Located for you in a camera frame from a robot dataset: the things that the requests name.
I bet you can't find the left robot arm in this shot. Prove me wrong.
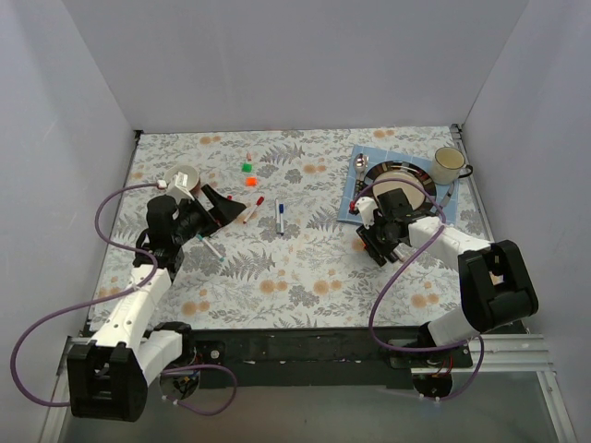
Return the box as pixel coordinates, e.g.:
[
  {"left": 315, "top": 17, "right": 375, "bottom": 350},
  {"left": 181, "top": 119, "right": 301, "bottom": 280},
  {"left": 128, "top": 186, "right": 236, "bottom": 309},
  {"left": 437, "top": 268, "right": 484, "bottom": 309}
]
[{"left": 66, "top": 186, "right": 246, "bottom": 422}]

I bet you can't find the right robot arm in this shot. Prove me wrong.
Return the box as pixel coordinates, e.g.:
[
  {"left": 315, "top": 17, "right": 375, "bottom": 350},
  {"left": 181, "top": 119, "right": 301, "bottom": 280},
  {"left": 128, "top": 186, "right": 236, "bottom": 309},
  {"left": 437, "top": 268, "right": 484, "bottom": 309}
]
[{"left": 349, "top": 187, "right": 539, "bottom": 367}]

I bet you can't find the teal cap marker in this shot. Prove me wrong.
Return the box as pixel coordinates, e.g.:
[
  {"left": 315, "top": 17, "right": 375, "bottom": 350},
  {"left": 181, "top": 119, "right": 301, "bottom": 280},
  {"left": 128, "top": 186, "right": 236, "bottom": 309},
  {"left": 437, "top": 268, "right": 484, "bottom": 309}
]
[{"left": 197, "top": 234, "right": 225, "bottom": 262}]

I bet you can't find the red white mug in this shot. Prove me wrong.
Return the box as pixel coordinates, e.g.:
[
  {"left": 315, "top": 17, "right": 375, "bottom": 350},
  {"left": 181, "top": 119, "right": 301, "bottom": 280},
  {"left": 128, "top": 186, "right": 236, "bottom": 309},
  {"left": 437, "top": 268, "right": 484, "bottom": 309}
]
[{"left": 163, "top": 164, "right": 200, "bottom": 197}]

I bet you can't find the dark rimmed cream plate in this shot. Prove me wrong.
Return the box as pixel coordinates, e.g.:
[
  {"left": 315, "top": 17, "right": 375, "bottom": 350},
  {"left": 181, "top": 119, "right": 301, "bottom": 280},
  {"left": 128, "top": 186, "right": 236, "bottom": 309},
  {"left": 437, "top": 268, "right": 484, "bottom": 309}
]
[{"left": 361, "top": 161, "right": 437, "bottom": 211}]

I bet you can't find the blue checked placemat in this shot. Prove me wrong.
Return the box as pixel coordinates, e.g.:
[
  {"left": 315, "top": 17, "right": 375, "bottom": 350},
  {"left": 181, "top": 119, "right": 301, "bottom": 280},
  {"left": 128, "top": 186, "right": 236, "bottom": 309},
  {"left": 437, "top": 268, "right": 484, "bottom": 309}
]
[{"left": 335, "top": 144, "right": 463, "bottom": 227}]

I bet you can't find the metal spoon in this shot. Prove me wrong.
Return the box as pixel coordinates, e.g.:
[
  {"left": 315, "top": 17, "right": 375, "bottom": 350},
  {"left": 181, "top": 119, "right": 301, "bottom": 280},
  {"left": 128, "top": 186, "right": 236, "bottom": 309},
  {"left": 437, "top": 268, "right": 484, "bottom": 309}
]
[{"left": 354, "top": 153, "right": 368, "bottom": 196}]

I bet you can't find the blue cap marker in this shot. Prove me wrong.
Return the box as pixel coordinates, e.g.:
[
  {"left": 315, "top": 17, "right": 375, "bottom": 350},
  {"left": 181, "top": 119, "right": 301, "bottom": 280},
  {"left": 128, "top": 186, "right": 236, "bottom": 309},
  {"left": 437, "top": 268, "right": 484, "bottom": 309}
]
[{"left": 277, "top": 203, "right": 284, "bottom": 236}]

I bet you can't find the cream enamel mug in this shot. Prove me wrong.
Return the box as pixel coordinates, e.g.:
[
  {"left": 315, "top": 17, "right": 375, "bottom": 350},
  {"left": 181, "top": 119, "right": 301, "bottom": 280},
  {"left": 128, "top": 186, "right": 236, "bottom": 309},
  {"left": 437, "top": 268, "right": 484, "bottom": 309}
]
[{"left": 429, "top": 147, "right": 474, "bottom": 186}]

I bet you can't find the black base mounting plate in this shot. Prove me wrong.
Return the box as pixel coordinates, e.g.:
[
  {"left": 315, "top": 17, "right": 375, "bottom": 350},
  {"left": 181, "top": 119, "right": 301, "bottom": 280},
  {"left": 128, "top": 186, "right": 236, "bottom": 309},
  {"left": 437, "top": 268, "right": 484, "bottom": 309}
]
[{"left": 142, "top": 327, "right": 475, "bottom": 389}]

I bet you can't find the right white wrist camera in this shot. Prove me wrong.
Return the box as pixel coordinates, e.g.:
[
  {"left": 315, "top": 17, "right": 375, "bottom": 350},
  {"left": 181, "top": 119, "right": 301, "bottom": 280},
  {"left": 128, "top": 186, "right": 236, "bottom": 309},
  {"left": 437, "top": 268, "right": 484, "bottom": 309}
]
[{"left": 349, "top": 197, "right": 378, "bottom": 229}]

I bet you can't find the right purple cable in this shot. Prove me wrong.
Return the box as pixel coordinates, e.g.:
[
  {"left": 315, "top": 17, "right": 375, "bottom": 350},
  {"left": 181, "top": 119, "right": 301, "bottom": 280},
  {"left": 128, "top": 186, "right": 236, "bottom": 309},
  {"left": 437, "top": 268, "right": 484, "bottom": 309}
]
[{"left": 353, "top": 182, "right": 486, "bottom": 401}]

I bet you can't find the patterned handle knife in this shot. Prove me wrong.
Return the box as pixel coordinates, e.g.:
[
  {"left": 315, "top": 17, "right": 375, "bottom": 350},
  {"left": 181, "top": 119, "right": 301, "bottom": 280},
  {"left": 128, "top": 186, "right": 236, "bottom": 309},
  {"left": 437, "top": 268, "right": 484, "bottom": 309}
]
[{"left": 433, "top": 182, "right": 456, "bottom": 221}]

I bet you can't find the aluminium frame rail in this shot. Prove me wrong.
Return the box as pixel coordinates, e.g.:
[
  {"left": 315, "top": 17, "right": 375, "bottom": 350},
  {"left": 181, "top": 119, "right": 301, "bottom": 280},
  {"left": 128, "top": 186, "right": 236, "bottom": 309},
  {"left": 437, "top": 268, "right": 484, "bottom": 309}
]
[{"left": 41, "top": 334, "right": 575, "bottom": 442}]

